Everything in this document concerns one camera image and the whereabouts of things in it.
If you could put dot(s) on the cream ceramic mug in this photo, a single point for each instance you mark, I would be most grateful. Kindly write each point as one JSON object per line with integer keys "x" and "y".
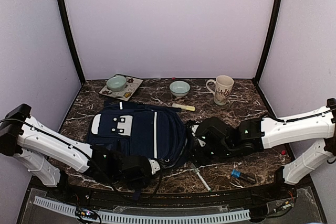
{"x": 223, "y": 87}

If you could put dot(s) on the patterned square coaster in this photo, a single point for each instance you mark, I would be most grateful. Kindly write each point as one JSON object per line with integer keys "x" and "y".
{"x": 132, "y": 85}

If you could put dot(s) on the light green ceramic bowl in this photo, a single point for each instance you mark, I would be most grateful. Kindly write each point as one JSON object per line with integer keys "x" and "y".
{"x": 179, "y": 88}

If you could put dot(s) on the black right frame post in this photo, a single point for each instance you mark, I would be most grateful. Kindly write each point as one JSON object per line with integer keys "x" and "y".
{"x": 268, "y": 41}

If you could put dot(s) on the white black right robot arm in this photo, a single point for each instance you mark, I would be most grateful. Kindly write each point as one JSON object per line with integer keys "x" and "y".
{"x": 259, "y": 134}

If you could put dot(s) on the pale yellow highlighter marker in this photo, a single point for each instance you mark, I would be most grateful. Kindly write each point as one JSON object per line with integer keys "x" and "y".
{"x": 183, "y": 107}

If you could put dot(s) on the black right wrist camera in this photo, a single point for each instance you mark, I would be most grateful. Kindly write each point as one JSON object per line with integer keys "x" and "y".
{"x": 214, "y": 130}

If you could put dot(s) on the black frame post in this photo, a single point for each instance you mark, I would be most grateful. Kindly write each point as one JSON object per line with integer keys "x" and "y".
{"x": 70, "y": 40}
{"x": 268, "y": 41}

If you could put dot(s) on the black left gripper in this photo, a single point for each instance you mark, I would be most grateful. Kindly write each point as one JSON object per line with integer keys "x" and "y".
{"x": 142, "y": 182}

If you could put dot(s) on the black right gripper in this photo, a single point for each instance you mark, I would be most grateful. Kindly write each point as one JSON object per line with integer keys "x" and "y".
{"x": 197, "y": 157}

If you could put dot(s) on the black marker with blue cap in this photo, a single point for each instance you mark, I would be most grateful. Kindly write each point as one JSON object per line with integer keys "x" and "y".
{"x": 245, "y": 177}

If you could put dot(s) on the black front rail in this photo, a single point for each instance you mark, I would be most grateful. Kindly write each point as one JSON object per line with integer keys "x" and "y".
{"x": 177, "y": 190}

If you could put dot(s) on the navy blue student backpack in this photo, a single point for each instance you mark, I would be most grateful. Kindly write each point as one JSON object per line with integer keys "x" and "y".
{"x": 156, "y": 132}

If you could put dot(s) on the black left frame post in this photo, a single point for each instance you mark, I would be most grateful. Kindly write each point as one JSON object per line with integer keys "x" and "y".
{"x": 70, "y": 40}

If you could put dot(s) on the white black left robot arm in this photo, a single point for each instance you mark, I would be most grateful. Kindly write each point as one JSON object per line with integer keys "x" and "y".
{"x": 25, "y": 138}

